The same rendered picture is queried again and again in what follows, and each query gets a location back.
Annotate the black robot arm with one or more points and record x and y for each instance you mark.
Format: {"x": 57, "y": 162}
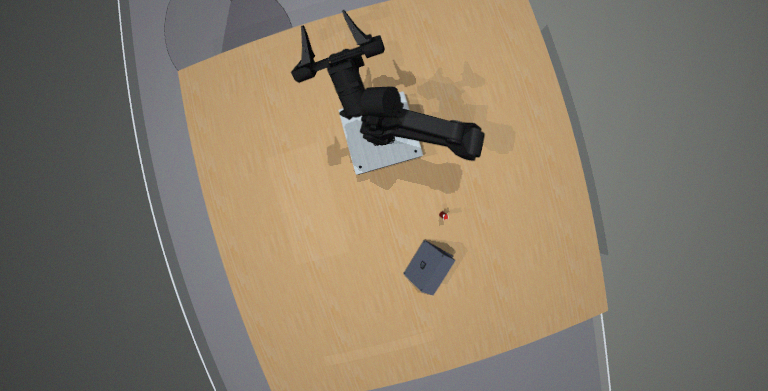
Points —
{"x": 383, "y": 117}

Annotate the dark grey sloped panel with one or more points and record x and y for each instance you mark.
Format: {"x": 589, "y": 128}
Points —
{"x": 428, "y": 267}

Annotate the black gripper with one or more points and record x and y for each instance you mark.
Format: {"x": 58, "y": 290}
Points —
{"x": 343, "y": 71}

